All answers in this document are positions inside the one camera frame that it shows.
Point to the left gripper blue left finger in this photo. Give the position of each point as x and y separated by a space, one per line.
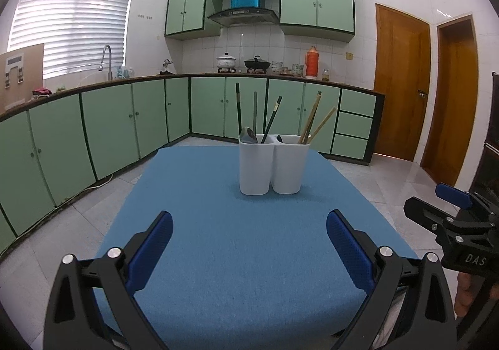
92 304

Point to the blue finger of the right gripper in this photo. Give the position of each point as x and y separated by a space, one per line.
429 217
465 200

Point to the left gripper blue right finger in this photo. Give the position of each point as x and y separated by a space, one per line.
408 303

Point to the black chopstick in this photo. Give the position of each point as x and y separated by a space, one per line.
271 120
238 106

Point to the large steel spoon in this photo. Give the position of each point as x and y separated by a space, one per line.
248 136

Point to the grey metal chopstick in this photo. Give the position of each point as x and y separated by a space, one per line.
255 112

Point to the green lower kitchen cabinets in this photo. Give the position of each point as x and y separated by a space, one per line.
55 147

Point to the person's right hand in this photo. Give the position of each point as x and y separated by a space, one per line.
467 289

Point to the wooden door right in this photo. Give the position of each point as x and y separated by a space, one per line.
455 103

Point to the wooden door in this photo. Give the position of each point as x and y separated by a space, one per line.
402 75
455 103

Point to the wooden door left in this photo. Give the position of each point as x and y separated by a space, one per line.
402 75

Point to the white two-compartment utensil holder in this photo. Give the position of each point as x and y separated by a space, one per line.
273 165

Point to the blue tablecloth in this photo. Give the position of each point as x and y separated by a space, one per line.
245 272

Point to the glass jar on counter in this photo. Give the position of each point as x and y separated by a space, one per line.
325 75

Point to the orange thermos flask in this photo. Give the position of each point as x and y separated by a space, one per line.
312 63

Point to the red cloth on counter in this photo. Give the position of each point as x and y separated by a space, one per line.
41 92

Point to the black wok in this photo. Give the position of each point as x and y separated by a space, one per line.
257 65

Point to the cardboard box with label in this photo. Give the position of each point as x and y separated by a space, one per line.
21 73

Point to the white enamel pot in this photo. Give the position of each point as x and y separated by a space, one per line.
226 63

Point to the small kettle on counter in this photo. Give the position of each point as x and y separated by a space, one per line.
165 67

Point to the black range hood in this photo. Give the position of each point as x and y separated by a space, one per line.
244 16

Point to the window with white blinds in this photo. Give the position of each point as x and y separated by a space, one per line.
78 35

